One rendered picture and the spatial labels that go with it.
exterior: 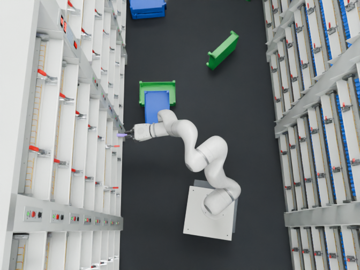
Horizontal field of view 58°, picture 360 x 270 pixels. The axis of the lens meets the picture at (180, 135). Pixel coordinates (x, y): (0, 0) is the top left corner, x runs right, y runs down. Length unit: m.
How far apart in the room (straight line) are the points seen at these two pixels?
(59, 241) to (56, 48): 0.72
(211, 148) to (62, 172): 0.68
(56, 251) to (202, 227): 1.15
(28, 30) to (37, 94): 0.26
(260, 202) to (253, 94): 0.91
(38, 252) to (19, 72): 0.55
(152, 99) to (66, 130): 1.40
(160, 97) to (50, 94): 1.55
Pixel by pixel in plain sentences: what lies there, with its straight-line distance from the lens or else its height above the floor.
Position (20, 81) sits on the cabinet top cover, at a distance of 1.02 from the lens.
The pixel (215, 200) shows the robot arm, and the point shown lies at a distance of 1.84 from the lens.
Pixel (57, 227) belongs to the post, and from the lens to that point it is 1.24.
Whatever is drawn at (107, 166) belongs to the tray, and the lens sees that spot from 2.13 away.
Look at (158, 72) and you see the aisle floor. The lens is 2.89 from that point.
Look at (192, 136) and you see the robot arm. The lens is 1.56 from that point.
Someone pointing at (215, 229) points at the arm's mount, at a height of 0.33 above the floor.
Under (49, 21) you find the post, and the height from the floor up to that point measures 1.59.
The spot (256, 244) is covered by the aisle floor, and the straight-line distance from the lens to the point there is 2.64.
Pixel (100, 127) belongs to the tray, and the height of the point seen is 0.72.
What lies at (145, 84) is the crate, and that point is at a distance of 2.84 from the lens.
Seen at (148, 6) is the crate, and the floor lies 0.08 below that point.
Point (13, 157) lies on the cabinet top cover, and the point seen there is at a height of 1.74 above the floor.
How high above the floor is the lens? 2.57
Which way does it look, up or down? 74 degrees down
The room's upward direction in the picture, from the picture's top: 1 degrees clockwise
